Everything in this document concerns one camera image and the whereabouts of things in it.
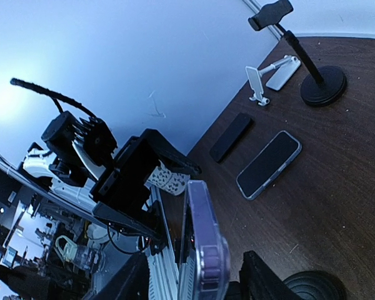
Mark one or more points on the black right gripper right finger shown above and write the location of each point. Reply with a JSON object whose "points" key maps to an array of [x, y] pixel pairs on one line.
{"points": [[258, 281]]}

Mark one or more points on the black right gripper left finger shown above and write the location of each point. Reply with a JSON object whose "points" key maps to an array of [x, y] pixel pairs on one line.
{"points": [[130, 282]]}

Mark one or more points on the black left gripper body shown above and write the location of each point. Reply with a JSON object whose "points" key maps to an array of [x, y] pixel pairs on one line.
{"points": [[122, 185]]}

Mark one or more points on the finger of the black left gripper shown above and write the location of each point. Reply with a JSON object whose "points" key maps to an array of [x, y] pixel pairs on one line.
{"points": [[173, 159], [140, 222]]}

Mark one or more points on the black round-base phone stand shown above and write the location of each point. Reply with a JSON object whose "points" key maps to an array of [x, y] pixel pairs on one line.
{"points": [[315, 285]]}

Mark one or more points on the smartphone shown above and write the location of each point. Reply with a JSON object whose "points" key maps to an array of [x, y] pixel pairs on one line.
{"points": [[204, 260], [268, 164]]}

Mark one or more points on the black smartphone no case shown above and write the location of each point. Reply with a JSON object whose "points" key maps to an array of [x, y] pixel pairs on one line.
{"points": [[231, 135]]}

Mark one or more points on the white folding phone stand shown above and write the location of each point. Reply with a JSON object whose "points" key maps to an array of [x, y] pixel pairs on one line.
{"points": [[273, 76]]}

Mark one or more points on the black round-base stand front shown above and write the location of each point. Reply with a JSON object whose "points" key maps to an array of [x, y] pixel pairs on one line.
{"points": [[322, 86]]}

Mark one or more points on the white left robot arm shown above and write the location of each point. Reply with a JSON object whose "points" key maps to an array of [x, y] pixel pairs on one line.
{"points": [[46, 164]]}

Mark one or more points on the floral mug yellow inside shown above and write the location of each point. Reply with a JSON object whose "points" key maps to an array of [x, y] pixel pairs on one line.
{"points": [[171, 182]]}

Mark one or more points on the clear plastic water bottle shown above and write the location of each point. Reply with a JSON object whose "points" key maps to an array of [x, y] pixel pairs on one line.
{"points": [[83, 257]]}

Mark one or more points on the front aluminium rail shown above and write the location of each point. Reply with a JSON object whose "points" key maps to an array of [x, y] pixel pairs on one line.
{"points": [[164, 272]]}

